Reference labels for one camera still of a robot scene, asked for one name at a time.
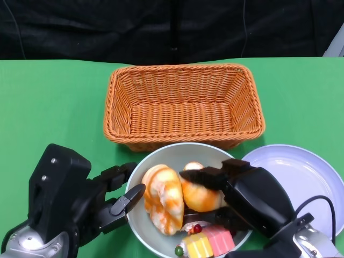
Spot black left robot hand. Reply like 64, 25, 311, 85
26, 144, 147, 246

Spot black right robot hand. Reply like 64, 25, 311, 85
179, 158, 296, 239

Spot salmon toy cake slice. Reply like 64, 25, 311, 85
201, 225, 236, 256

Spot orange white striped bun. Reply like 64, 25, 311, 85
180, 161, 224, 212

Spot pale green bowl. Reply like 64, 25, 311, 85
125, 142, 253, 257

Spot orange glazed ring bread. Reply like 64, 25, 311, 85
141, 164, 185, 237

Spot lavender round plate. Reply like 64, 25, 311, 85
241, 144, 344, 241

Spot orange wicker basket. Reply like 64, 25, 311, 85
103, 63, 266, 153

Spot green tablecloth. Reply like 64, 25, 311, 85
0, 55, 344, 258

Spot black backdrop curtain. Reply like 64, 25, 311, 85
0, 0, 344, 61

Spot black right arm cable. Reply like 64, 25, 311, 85
292, 195, 336, 242

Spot white metal frame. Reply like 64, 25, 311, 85
324, 25, 344, 58

